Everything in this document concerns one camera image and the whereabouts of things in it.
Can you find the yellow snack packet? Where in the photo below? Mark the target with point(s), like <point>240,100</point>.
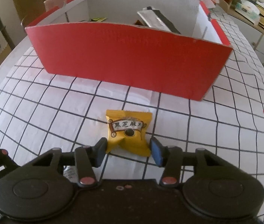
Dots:
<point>127,126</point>

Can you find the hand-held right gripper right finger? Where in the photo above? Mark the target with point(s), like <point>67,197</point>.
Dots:
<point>157,152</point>

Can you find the white checked tablecloth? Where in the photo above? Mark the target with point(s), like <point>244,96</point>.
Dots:
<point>192,133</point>

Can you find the small white snack packet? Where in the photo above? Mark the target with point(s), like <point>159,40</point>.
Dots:
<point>70,173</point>

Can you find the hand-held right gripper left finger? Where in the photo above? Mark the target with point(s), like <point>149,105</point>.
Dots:
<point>101,152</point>

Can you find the red cardboard box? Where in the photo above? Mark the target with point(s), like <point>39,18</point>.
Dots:
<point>122,51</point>

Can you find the black green snack packet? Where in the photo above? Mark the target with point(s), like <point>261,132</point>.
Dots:
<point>98,19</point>

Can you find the silver black snack packet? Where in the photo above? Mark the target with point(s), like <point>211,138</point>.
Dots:
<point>153,18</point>

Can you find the green white tissue box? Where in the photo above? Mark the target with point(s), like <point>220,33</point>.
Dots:
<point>246,9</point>

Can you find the pink cloth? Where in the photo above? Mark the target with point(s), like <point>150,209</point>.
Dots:
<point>54,1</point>

